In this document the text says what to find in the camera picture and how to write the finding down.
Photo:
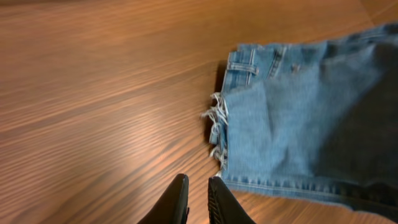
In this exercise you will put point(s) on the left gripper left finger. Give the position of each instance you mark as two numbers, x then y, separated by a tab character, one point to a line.
172	206

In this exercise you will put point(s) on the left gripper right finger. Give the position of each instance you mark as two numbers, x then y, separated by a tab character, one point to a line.
222	205

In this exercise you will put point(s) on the light blue denim jeans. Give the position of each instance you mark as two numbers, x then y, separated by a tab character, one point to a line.
312	121

